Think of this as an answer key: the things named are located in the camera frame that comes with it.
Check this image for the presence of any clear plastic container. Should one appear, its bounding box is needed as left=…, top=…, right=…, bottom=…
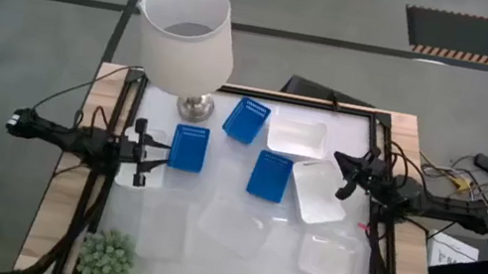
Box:
left=295, top=227, right=364, bottom=274
left=191, top=193, right=275, bottom=264

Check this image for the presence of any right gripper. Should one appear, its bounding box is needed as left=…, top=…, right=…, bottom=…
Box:
left=325, top=145, right=394, bottom=209

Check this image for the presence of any clear plastic container right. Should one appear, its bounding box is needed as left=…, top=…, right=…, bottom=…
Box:
left=295, top=227, right=364, bottom=274

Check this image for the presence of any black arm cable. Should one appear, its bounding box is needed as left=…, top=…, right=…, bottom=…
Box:
left=31, top=48, right=145, bottom=131

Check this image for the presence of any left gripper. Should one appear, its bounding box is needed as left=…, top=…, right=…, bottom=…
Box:
left=123, top=116, right=177, bottom=194

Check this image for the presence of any white printed cardboard box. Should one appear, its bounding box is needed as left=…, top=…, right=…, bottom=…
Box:
left=421, top=228, right=487, bottom=274

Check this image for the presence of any black metal table frame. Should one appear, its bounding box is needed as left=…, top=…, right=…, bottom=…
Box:
left=48, top=59, right=466, bottom=274

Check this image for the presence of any blue plastic basket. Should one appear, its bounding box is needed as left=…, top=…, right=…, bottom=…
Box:
left=243, top=147, right=296, bottom=206
left=219, top=93, right=275, bottom=149
left=166, top=122, right=212, bottom=175

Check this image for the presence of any white lamp shade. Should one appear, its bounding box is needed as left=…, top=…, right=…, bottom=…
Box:
left=123, top=0, right=246, bottom=105

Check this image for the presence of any black monitor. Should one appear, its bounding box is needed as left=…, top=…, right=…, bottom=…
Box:
left=280, top=72, right=379, bottom=111

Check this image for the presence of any small green artificial plant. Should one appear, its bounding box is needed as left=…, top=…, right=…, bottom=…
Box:
left=74, top=223, right=141, bottom=274

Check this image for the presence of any clear plastic container centre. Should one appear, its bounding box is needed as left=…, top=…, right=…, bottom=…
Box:
left=191, top=193, right=275, bottom=264

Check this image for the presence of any white plastic basket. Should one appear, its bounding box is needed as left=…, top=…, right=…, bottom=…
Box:
left=264, top=112, right=331, bottom=162
left=113, top=122, right=175, bottom=195
left=282, top=154, right=356, bottom=231

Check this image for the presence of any silver metal lamp base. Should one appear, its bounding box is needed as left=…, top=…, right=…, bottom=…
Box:
left=174, top=88, right=218, bottom=127

